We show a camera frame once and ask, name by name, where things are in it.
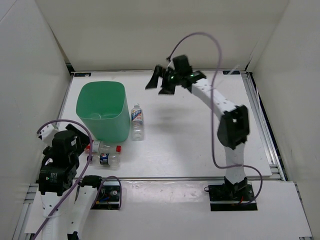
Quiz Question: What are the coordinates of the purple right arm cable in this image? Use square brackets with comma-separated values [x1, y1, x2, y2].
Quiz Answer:
[166, 32, 263, 205]

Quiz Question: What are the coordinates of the clear bottle red label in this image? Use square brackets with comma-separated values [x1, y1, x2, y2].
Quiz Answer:
[84, 140, 122, 154]

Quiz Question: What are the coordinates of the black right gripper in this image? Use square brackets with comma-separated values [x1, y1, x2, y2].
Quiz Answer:
[146, 65, 183, 95]

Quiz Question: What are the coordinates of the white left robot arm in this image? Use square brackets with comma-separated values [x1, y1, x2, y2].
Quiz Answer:
[33, 120, 105, 240]

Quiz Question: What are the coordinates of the green plastic bin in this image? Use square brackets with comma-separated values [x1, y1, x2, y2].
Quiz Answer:
[76, 81, 130, 143]

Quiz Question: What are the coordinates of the clear bottle blue cap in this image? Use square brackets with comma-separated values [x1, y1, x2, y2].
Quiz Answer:
[87, 112, 118, 120]

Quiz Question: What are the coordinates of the clear Pepsi bottle black cap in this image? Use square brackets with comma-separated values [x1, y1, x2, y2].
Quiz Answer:
[86, 153, 120, 170]

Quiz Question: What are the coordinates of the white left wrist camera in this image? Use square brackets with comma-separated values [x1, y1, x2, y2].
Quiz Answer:
[37, 123, 59, 146]

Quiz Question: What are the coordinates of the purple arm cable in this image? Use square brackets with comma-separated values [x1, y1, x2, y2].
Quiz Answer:
[36, 119, 122, 240]
[166, 32, 263, 205]

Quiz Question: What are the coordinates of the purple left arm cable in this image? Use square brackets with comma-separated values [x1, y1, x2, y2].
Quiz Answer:
[36, 119, 122, 240]

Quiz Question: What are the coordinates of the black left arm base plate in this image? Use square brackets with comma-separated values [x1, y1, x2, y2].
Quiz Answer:
[91, 180, 122, 210]

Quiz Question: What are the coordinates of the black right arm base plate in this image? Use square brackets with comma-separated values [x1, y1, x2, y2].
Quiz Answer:
[204, 184, 258, 212]

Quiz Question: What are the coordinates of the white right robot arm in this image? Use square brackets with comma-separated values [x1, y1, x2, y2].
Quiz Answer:
[145, 55, 250, 200]

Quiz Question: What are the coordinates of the aluminium table frame rail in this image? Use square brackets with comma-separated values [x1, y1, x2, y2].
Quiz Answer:
[241, 72, 288, 182]

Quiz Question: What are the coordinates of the clear bottle blue white label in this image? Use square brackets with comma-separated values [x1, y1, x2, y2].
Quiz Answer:
[130, 103, 145, 141]

